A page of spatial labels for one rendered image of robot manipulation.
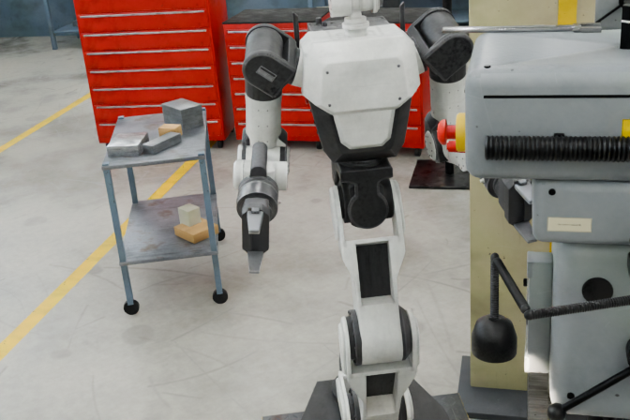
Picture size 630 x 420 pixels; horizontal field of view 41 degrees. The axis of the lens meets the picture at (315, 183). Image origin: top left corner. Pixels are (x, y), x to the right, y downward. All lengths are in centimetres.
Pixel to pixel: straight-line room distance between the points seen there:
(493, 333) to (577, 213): 25
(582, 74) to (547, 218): 21
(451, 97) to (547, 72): 95
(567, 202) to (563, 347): 25
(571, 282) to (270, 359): 276
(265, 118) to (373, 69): 30
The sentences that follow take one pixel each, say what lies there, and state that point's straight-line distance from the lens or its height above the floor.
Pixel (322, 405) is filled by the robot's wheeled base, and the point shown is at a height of 57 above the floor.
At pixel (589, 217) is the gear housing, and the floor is 168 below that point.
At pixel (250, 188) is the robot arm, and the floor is 153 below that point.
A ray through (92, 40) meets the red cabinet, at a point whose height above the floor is 92.
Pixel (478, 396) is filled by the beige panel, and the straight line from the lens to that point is 361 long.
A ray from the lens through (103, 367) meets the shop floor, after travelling 410.
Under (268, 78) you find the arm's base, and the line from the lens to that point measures 195.
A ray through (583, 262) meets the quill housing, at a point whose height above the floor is 159.
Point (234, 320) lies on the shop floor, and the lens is 427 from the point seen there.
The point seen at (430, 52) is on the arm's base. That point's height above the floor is 172.
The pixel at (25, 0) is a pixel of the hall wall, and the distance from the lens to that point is 1228.
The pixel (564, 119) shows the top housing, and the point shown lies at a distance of 116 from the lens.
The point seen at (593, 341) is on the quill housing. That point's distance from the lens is 135.
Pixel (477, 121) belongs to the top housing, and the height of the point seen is 182.
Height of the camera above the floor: 219
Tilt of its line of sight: 22 degrees down
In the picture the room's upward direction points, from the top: 5 degrees counter-clockwise
